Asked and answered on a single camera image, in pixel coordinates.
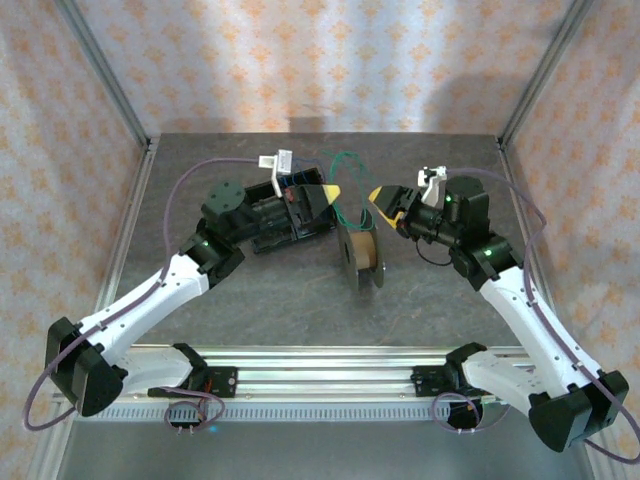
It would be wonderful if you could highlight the thin green wire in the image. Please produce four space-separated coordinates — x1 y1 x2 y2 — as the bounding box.
322 149 374 236

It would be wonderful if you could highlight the thin blue wire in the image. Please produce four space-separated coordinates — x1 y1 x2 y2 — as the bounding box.
277 157 336 226

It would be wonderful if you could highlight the black plastic compartment tray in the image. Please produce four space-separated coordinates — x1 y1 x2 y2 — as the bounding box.
247 166 338 257

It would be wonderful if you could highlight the patterned backdrop cloth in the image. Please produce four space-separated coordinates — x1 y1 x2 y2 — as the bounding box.
0 0 640 480

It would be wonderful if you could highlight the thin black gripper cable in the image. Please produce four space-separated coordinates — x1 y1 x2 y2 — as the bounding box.
413 234 454 266

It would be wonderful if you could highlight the aluminium table edge rail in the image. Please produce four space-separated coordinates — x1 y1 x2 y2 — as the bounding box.
27 138 161 480
497 137 621 480

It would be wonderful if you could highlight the aluminium frame post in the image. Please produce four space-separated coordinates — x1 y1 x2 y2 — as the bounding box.
497 0 596 151
52 0 154 151

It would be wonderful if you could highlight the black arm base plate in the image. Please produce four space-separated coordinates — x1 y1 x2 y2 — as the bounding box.
147 364 239 401
412 364 454 400

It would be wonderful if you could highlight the aluminium mounting rail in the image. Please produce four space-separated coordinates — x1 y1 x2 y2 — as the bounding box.
52 343 534 405

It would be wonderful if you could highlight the grey slotted cable duct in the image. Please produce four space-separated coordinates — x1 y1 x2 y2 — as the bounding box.
94 403 441 422

